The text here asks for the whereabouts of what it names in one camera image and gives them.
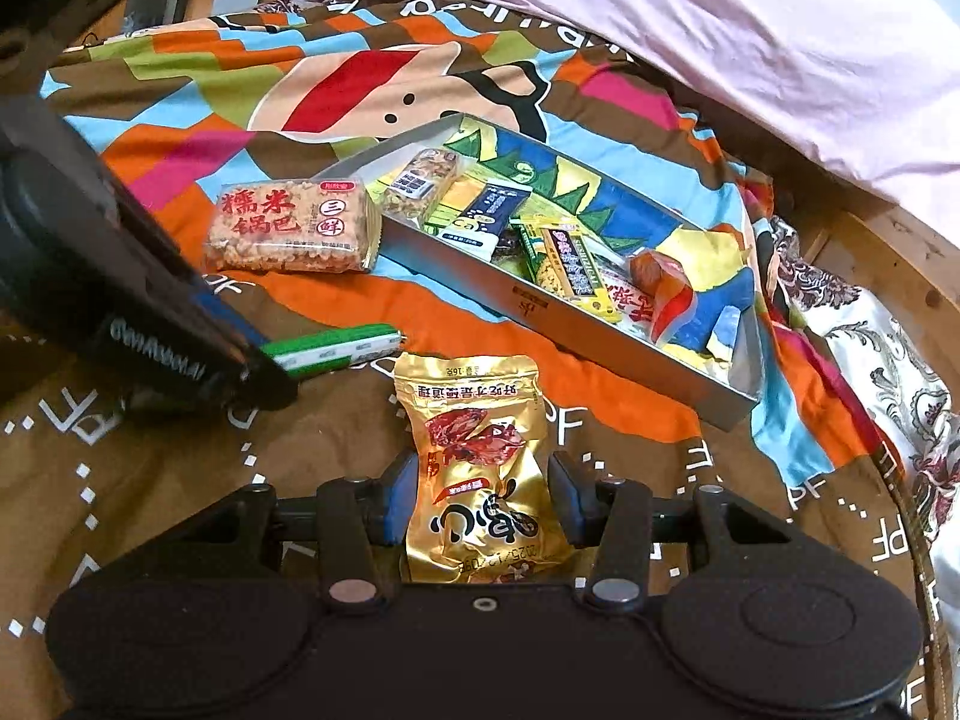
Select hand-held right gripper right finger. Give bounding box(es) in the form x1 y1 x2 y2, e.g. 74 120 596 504
547 450 790 610

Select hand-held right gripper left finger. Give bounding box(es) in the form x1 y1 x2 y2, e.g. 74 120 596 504
191 450 421 612

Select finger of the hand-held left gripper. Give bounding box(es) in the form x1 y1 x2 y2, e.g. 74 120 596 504
97 274 301 410

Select gold snack packet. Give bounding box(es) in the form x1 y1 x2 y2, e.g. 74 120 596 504
394 351 580 587

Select green snack stick packet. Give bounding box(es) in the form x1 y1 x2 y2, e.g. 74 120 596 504
261 322 403 380

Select metal tray with painted bottom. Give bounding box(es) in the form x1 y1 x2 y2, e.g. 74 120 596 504
315 112 767 433

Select orange sausage packet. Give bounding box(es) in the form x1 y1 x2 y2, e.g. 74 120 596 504
626 249 703 346

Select yellow cracker bar packet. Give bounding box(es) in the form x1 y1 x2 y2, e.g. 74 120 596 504
517 214 625 323

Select clear dark meat packet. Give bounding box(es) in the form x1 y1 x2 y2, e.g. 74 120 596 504
491 229 530 271

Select dark blue and white packet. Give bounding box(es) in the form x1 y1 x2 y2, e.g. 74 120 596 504
439 181 533 265

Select orange rice cracker packet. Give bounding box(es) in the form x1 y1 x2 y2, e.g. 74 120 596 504
202 176 383 275

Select colourful printed blanket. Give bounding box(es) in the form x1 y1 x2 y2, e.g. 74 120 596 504
0 0 931 720

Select clear nut bar packet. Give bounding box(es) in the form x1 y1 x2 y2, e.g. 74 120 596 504
379 148 463 223

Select floral satin cloth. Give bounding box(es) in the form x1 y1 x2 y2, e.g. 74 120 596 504
765 216 960 541

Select pink duvet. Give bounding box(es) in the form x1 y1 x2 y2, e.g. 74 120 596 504
281 0 960 227

